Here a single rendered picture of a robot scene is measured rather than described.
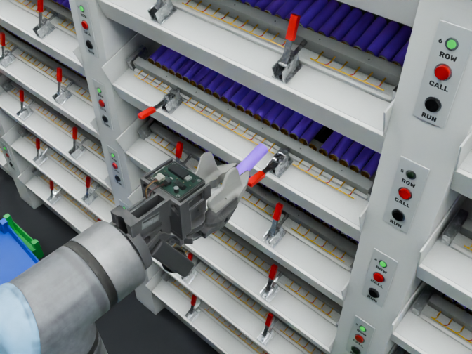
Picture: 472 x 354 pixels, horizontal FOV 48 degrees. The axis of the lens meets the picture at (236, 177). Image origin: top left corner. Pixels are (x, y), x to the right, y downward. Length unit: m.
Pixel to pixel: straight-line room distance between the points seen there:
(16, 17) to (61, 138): 0.37
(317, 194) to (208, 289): 0.63
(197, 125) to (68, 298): 0.51
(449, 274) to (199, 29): 0.54
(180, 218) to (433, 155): 0.32
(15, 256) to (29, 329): 1.39
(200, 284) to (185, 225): 0.79
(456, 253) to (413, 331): 0.20
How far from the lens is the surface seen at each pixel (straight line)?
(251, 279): 1.21
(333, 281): 1.00
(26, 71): 1.60
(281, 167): 0.89
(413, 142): 0.69
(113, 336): 1.77
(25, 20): 1.44
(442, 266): 0.82
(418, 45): 0.63
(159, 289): 1.67
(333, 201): 0.86
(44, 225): 2.13
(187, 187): 0.64
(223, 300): 1.40
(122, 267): 0.60
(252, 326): 1.37
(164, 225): 0.65
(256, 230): 1.06
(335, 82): 0.77
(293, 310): 1.17
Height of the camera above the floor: 1.51
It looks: 44 degrees down
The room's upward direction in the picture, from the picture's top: straight up
